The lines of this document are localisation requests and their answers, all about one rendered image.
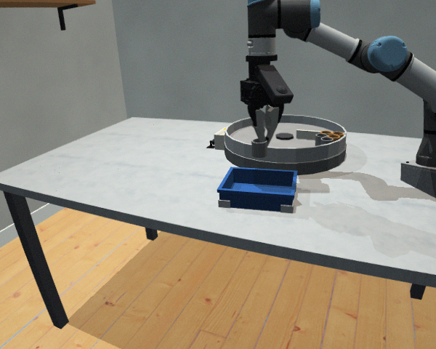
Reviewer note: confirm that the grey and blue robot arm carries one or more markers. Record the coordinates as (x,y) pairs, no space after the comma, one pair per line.
(387,55)

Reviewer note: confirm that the grey round turntable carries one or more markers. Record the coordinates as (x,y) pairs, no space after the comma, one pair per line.
(294,132)

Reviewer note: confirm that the grey metal bushing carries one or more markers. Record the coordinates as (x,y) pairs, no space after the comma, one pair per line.
(326,140)
(258,149)
(318,137)

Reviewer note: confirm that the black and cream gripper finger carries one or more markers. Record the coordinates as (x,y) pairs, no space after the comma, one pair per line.
(272,119)
(257,119)

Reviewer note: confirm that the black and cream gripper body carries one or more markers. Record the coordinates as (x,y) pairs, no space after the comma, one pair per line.
(252,85)

